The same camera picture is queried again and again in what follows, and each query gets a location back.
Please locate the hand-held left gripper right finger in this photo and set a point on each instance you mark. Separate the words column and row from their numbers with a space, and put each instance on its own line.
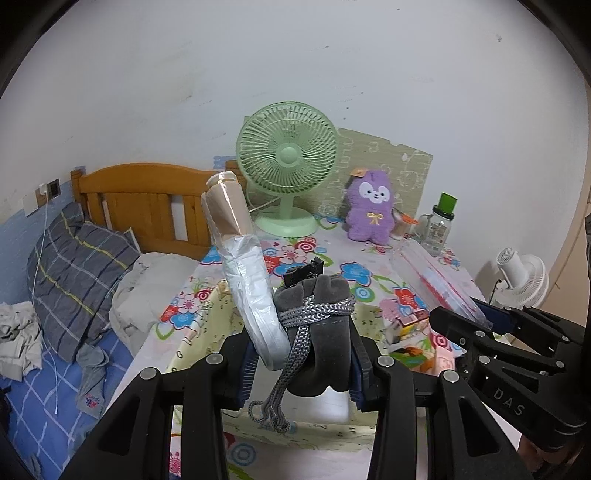
column 359, row 387

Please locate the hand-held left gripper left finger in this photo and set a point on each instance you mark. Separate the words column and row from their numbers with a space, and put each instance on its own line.
column 244, row 383

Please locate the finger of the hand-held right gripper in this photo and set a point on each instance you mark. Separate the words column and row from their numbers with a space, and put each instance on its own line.
column 494, row 316
column 461, row 330

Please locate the cartoon print tissue pack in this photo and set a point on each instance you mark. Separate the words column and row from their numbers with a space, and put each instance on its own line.
column 415, row 355

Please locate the clear plastic zip bag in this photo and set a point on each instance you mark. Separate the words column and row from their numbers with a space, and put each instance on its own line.
column 429, row 277

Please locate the yellow fabric storage box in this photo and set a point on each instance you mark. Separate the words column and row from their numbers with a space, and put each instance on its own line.
column 203, row 323

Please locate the plastic-wrapped tan tube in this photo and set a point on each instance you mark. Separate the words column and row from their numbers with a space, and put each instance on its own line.
column 244, row 277

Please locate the white fan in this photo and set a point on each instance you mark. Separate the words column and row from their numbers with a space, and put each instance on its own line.
column 526, row 281

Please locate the small red box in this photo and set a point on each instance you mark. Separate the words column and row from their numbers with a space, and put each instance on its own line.
column 413, row 318

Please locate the beige wooden door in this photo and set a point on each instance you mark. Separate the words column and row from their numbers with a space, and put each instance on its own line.
column 577, row 258

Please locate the glass bottle green lid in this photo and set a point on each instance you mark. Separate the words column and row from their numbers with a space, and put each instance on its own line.
column 436, row 230

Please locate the toothpick jar orange lid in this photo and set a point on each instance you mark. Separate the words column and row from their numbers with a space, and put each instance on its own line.
column 402, row 226

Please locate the black plastic clip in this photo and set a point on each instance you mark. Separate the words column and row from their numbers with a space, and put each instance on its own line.
column 300, row 275

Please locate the white crumpled quilt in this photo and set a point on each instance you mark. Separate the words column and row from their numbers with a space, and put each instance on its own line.
column 147, row 286

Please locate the purple plush toy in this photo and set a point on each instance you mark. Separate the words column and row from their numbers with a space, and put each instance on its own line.
column 369, row 217

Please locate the grey shorts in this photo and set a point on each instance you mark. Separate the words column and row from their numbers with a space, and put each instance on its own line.
column 92, row 383

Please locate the grey plaid pillow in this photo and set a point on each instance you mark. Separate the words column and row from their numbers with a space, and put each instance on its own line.
column 74, row 277

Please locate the blue checked bed sheet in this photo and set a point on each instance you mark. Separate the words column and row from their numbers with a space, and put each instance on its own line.
column 37, row 415

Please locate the wooden bed headboard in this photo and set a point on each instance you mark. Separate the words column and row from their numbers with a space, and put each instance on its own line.
column 138, row 198

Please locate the crumpled grey white clothes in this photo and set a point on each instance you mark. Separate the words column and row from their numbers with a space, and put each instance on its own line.
column 18, row 341

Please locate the green desk fan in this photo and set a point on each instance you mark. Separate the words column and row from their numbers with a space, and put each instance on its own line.
column 288, row 154

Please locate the beige patterned wall board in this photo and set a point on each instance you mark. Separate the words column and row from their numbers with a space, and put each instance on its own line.
column 406, row 170

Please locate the black wall socket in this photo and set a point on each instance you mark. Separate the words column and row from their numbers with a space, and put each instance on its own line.
column 53, row 188

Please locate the white wall socket plate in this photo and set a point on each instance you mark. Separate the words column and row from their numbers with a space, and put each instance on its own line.
column 31, row 205

